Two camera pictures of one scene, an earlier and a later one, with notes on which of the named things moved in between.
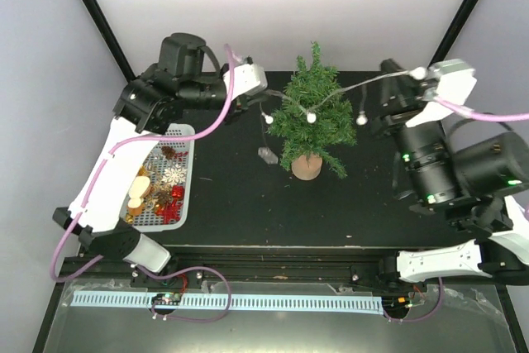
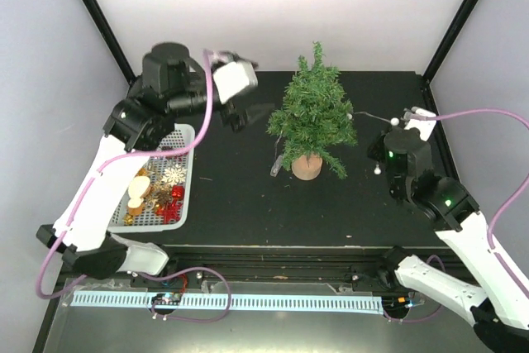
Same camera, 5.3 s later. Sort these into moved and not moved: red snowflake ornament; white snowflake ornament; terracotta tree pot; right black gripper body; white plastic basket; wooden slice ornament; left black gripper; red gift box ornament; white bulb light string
Moved: right black gripper body; left black gripper; white bulb light string
Not moved: red snowflake ornament; white plastic basket; red gift box ornament; white snowflake ornament; wooden slice ornament; terracotta tree pot
